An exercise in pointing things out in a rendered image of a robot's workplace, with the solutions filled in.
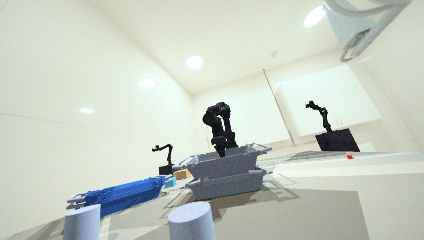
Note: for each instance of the light blue block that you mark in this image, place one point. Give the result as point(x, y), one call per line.
point(172, 183)

